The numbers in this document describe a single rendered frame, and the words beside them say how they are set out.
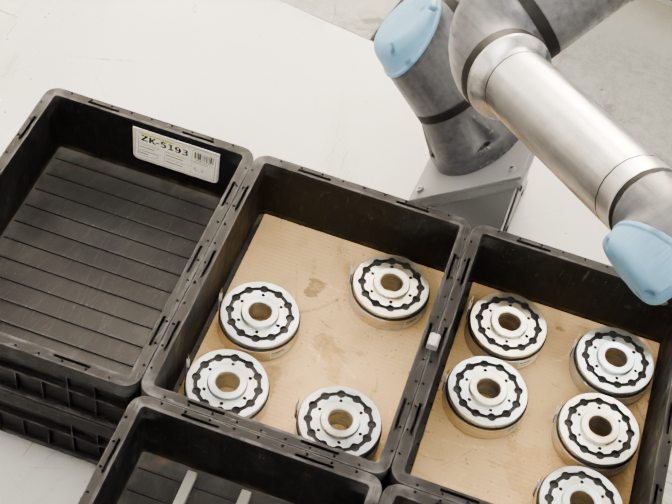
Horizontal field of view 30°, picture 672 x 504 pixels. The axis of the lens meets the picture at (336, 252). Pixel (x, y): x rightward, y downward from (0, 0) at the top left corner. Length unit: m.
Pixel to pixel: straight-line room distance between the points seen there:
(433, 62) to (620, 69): 1.65
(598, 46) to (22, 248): 2.04
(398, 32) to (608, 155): 0.68
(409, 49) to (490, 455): 0.56
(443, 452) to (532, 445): 0.11
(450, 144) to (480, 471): 0.49
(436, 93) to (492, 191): 0.16
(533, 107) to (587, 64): 2.13
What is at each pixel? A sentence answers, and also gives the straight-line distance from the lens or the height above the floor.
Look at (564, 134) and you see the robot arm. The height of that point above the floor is 1.36.
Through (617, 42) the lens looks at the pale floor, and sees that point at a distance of 3.43.
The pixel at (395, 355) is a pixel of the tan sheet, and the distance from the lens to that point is 1.62.
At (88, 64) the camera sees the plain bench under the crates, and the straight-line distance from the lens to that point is 2.11.
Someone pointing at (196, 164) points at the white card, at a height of 0.88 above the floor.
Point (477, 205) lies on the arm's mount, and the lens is 1.81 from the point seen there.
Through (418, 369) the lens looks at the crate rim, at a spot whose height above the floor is 0.93.
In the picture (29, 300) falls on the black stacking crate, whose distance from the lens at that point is 1.65.
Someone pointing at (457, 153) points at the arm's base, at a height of 0.87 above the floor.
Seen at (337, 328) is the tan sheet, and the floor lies 0.83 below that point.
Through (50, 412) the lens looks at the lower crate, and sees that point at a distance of 1.57.
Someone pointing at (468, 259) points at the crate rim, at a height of 0.93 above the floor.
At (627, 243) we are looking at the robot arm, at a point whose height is 1.39.
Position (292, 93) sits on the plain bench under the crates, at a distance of 2.08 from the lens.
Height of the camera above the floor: 2.16
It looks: 51 degrees down
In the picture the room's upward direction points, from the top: 10 degrees clockwise
